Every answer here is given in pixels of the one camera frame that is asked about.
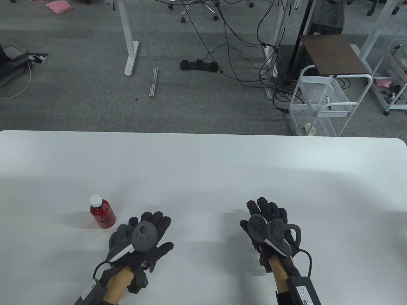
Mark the floor socket box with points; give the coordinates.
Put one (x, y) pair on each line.
(38, 58)

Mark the dark grey hand controller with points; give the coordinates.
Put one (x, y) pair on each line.
(144, 235)
(257, 227)

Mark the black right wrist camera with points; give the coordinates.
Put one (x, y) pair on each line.
(265, 262)

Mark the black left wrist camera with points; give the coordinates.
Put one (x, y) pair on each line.
(138, 281)

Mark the aluminium rail stand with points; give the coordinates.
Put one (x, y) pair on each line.
(153, 82)

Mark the person's right forearm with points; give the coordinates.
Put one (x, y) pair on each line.
(281, 273)

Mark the red plastic bottle white cap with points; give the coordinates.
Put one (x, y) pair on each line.
(103, 216)

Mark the dark grey right hand controller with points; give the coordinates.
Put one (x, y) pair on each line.
(257, 227)

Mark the dark grey left hand controller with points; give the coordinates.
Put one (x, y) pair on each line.
(144, 235)

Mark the black computer tower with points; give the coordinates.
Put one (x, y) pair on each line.
(330, 19)

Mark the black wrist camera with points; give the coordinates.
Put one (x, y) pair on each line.
(265, 262)
(138, 281)

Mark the white metal rack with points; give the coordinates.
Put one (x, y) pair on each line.
(372, 41)

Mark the black left forearm sensor box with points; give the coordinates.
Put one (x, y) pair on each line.
(90, 292)

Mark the chrome office chair base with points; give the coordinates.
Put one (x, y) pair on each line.
(198, 6)

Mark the person's left hand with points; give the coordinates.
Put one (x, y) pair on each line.
(155, 254)

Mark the pink paper sheets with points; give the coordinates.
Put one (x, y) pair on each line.
(58, 6)

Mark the person's right hand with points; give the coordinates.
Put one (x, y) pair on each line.
(270, 208)

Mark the white desk leg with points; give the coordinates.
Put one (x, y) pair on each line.
(130, 50)
(278, 28)

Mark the grey flat device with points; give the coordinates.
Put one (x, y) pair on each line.
(14, 52)

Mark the black right forearm sensor box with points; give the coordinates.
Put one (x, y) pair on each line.
(303, 290)

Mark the brown wooden board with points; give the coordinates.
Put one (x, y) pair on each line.
(334, 54)

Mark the pink cloth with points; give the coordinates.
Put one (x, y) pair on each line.
(383, 82)

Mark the person's left forearm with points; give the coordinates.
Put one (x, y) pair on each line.
(117, 286)

